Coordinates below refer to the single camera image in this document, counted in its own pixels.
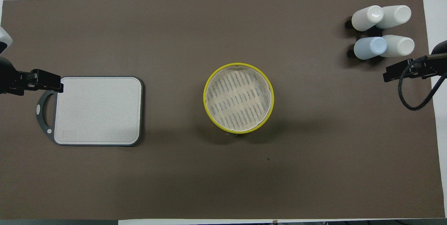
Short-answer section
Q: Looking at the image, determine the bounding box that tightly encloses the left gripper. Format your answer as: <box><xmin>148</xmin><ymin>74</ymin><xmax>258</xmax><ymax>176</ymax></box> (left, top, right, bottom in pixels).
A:
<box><xmin>16</xmin><ymin>69</ymin><xmax>64</xmax><ymax>95</ymax></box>

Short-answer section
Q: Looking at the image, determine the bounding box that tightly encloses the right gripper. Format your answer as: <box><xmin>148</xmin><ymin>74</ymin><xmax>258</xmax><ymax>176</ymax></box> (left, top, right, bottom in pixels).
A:
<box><xmin>383</xmin><ymin>53</ymin><xmax>447</xmax><ymax>83</ymax></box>

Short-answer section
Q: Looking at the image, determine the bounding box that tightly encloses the yellow steamer tier with liner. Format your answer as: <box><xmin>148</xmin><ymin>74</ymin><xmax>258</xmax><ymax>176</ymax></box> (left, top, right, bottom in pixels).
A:
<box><xmin>203</xmin><ymin>63</ymin><xmax>274</xmax><ymax>135</ymax></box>

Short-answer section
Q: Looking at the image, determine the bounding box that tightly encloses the white mesh steamer liner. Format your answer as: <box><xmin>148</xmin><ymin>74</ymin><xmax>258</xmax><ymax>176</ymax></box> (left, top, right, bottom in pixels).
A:
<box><xmin>205</xmin><ymin>66</ymin><xmax>272</xmax><ymax>131</ymax></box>

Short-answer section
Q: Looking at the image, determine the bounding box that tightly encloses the white plastic cup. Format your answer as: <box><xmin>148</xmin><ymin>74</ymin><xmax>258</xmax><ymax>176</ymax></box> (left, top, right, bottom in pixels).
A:
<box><xmin>375</xmin><ymin>5</ymin><xmax>411</xmax><ymax>30</ymax></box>
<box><xmin>352</xmin><ymin>5</ymin><xmax>384</xmax><ymax>31</ymax></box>
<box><xmin>379</xmin><ymin>35</ymin><xmax>415</xmax><ymax>58</ymax></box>

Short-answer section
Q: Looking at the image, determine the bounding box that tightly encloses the light blue plastic cup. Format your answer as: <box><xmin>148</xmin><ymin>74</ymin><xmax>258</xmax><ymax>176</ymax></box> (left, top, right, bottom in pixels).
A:
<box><xmin>354</xmin><ymin>37</ymin><xmax>387</xmax><ymax>60</ymax></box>

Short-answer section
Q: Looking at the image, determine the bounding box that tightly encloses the white cutting board grey rim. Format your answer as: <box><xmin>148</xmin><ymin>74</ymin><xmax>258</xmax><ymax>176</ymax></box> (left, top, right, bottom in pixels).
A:
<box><xmin>36</xmin><ymin>76</ymin><xmax>144</xmax><ymax>147</ymax></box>

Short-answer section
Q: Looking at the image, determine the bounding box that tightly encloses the black cup rack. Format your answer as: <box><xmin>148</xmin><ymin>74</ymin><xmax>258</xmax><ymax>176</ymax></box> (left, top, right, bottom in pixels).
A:
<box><xmin>345</xmin><ymin>19</ymin><xmax>386</xmax><ymax>59</ymax></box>

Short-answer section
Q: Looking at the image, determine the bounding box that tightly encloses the brown table mat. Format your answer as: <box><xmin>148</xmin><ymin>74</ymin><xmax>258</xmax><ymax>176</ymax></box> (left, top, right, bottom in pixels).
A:
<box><xmin>0</xmin><ymin>0</ymin><xmax>446</xmax><ymax>220</ymax></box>

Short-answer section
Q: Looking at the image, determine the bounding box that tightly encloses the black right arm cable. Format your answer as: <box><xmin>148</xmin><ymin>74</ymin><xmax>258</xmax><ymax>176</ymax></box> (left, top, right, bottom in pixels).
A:
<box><xmin>398</xmin><ymin>59</ymin><xmax>447</xmax><ymax>111</ymax></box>

